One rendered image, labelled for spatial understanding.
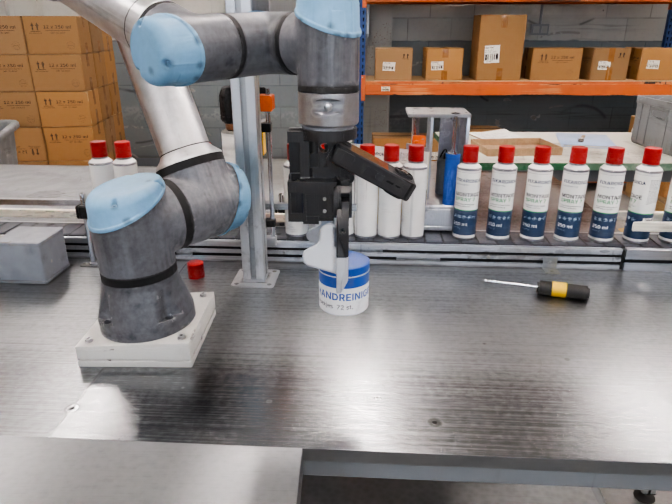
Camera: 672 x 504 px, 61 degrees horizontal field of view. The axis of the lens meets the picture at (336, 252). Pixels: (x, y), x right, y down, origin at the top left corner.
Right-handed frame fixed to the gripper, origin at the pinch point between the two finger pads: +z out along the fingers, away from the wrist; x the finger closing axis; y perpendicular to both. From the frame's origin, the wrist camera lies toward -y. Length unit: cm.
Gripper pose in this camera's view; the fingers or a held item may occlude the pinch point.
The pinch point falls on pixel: (344, 273)
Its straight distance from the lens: 78.4
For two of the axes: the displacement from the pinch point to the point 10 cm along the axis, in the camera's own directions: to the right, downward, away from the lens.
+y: -10.0, -0.1, 0.1
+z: 0.0, 9.3, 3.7
